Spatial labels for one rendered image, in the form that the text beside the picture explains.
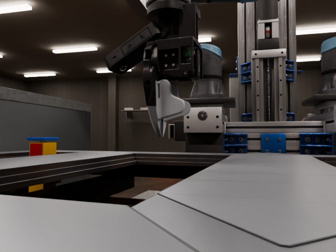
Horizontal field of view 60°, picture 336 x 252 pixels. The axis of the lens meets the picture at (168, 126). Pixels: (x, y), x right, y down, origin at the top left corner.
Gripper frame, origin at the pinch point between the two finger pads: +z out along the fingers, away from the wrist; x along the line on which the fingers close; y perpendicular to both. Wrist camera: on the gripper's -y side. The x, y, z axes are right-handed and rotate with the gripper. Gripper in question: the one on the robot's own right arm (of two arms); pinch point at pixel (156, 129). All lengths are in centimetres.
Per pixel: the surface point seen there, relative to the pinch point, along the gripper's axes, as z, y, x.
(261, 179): 5.8, 16.8, -13.2
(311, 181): 5.8, 21.7, -12.7
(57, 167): 6.7, -17.4, -3.0
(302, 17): -230, 85, 564
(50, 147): 4.3, -40.7, 22.0
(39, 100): -12, -63, 42
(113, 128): -30, -520, 904
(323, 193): 5.8, 21.6, -19.3
